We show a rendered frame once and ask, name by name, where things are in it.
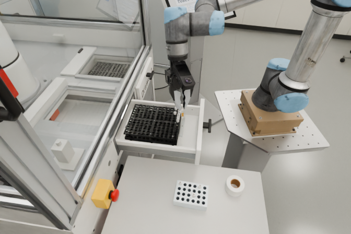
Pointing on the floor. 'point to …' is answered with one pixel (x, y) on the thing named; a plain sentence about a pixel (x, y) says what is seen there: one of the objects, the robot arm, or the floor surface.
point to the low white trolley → (258, 225)
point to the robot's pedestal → (245, 147)
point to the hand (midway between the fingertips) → (182, 107)
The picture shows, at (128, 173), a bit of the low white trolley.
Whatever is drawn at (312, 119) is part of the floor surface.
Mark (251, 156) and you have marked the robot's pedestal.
